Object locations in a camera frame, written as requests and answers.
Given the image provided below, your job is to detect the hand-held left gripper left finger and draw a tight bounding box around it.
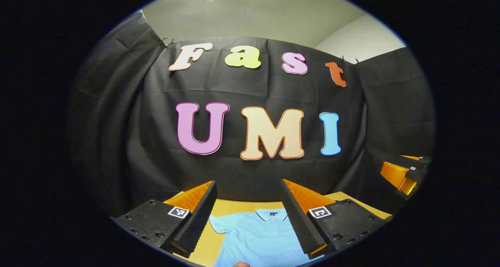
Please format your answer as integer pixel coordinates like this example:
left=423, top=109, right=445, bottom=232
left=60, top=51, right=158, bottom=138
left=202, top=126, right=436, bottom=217
left=111, top=180, right=218, bottom=259

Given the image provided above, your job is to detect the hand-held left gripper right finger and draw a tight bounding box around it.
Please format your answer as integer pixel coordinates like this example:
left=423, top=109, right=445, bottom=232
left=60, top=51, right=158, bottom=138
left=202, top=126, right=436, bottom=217
left=279, top=178, right=393, bottom=260

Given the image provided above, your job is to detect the light blue polo T-shirt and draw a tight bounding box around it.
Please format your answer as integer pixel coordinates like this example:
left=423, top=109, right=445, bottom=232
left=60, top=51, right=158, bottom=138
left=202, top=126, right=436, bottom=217
left=208, top=208, right=325, bottom=267

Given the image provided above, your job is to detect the black backdrop cloth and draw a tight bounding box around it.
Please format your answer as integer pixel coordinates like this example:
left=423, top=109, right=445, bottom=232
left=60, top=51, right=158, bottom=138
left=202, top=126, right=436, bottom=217
left=68, top=11, right=436, bottom=221

